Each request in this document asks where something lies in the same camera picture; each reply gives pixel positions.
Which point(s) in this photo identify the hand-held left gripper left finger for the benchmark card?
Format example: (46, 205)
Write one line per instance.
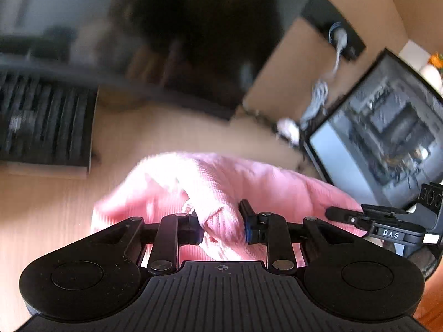
(198, 231)

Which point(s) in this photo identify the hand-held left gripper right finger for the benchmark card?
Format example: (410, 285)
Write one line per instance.
(246, 229)

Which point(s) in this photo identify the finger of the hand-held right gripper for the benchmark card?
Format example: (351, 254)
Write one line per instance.
(346, 216)

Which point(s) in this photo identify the pink knitted garment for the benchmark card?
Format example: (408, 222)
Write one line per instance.
(221, 186)

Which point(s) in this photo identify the laptop screen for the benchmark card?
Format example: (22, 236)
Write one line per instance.
(377, 128)

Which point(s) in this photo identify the white computer mouse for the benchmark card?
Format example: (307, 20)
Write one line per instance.
(289, 129)

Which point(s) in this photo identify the orange flowers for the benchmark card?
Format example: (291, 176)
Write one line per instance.
(436, 59)

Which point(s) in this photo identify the white box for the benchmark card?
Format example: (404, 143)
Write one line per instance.
(413, 53)

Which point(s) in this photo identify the black keyboard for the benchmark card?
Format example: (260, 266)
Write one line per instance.
(45, 124)

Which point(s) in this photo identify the black power strip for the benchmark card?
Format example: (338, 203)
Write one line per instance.
(325, 17)

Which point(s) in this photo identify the dark computer monitor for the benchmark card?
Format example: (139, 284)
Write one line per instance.
(180, 31)

